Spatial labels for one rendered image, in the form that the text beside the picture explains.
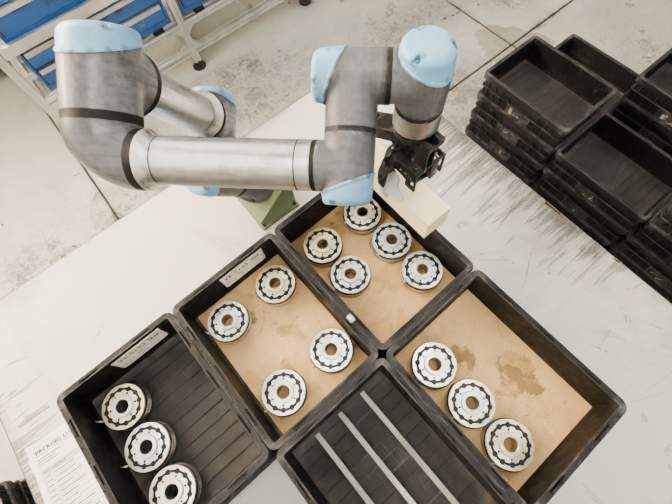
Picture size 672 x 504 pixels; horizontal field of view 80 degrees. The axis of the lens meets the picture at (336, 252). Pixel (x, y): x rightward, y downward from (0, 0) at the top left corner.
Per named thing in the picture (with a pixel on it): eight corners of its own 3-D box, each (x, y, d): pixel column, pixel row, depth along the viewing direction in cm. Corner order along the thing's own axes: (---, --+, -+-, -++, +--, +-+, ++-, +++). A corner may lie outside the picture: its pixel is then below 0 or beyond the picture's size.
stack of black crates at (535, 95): (458, 143, 199) (483, 71, 158) (500, 111, 205) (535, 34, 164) (521, 196, 186) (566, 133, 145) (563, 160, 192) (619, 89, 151)
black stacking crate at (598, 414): (381, 361, 98) (383, 354, 87) (465, 283, 104) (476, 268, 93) (510, 506, 85) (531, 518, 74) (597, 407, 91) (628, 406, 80)
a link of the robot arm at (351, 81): (307, 123, 55) (389, 125, 54) (310, 35, 53) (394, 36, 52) (315, 132, 62) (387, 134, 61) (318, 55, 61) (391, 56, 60)
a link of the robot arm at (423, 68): (395, 19, 53) (461, 19, 52) (389, 83, 63) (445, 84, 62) (393, 64, 50) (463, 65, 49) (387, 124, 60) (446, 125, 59)
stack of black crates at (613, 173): (522, 196, 186) (554, 151, 155) (565, 160, 192) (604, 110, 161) (595, 256, 173) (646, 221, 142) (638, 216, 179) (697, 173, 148)
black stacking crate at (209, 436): (88, 400, 98) (56, 398, 88) (189, 321, 104) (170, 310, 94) (173, 550, 86) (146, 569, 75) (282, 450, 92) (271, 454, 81)
